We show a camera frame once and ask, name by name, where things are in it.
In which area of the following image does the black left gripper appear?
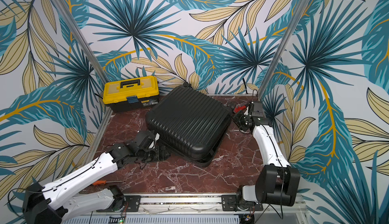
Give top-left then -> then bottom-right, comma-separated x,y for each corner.
137,145 -> 172,164

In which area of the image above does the black ribbed hard-shell suitcase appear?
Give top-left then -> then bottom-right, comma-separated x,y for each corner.
145,83 -> 233,168

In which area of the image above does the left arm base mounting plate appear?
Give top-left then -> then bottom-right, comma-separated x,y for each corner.
112,195 -> 141,212

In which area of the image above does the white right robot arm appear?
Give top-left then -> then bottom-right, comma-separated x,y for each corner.
233,111 -> 300,208

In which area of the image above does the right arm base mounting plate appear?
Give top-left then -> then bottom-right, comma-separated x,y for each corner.
221,194 -> 263,212

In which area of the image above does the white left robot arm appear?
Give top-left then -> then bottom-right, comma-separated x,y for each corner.
22,143 -> 170,224

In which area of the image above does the yellow and black toolbox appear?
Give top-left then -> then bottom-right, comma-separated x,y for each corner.
103,76 -> 160,113

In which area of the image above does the red pipe wrench black handle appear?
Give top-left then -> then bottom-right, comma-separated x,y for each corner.
234,103 -> 248,114

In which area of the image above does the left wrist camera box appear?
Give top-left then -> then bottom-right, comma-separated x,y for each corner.
134,131 -> 160,150

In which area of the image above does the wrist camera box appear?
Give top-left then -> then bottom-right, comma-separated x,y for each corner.
248,101 -> 265,118
134,131 -> 160,150

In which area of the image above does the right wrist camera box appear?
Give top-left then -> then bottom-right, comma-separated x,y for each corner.
248,101 -> 265,118

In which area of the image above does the orange handled screwdriver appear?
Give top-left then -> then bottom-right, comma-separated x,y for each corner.
92,180 -> 124,186

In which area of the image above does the aluminium front frame rail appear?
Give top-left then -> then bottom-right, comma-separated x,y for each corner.
64,193 -> 313,224

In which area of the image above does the right aluminium corner post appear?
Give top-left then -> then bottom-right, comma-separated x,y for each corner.
257,0 -> 310,101

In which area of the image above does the aluminium corner post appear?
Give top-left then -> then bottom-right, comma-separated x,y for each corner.
51,0 -> 108,83
257,0 -> 310,101

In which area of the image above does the left aluminium corner post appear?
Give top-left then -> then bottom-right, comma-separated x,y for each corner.
51,0 -> 108,83

